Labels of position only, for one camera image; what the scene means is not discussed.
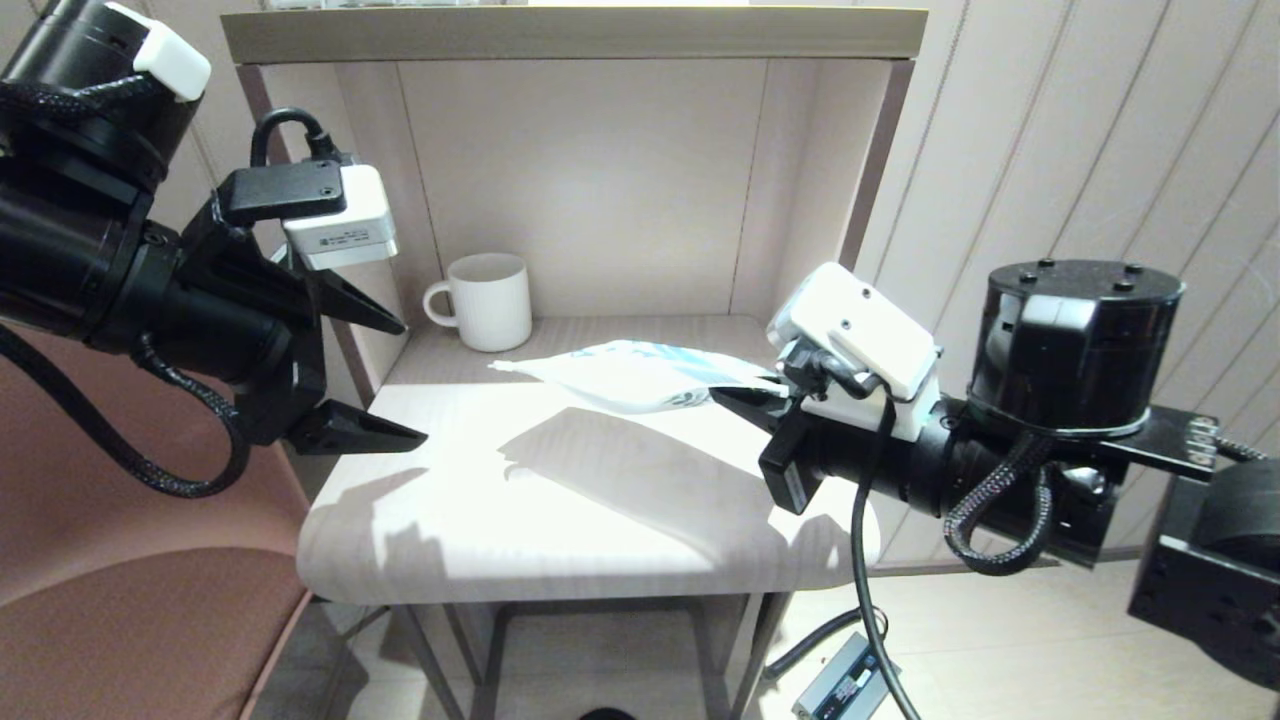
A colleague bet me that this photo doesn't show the white floral zip pouch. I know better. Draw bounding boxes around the white floral zip pouch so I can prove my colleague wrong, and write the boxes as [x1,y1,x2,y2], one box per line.
[488,340,786,414]

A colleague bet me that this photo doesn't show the white ribbed mug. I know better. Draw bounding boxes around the white ribbed mug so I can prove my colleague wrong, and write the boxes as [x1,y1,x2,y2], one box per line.
[424,253,533,353]

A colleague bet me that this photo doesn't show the grey power adapter box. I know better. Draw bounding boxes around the grey power adapter box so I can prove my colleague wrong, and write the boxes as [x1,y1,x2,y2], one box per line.
[792,632,901,720]

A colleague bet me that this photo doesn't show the brown upholstered chair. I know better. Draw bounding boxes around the brown upholstered chair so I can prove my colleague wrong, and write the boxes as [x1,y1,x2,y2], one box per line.
[0,330,346,720]

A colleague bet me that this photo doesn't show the light wooden shelf desk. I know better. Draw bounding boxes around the light wooden shelf desk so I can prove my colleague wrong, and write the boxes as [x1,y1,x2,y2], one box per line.
[222,8,926,720]

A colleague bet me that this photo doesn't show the white right camera mount bracket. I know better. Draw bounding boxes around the white right camera mount bracket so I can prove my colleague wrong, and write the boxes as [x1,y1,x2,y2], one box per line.
[800,380,946,443]

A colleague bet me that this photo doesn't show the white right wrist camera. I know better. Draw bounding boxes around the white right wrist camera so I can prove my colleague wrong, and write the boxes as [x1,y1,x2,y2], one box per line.
[768,262,941,401]

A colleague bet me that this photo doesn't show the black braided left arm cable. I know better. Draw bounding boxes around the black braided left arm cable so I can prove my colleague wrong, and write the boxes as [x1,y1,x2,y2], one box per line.
[0,75,251,499]

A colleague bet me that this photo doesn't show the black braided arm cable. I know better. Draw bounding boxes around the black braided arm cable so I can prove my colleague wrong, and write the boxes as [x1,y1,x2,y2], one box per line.
[0,75,251,499]
[945,430,1056,576]

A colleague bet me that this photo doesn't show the black left camera cable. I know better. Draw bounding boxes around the black left camera cable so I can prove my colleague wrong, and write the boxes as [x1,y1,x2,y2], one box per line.
[250,107,341,171]

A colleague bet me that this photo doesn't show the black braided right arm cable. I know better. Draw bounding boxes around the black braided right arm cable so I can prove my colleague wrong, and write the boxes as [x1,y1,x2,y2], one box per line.
[945,430,1056,576]

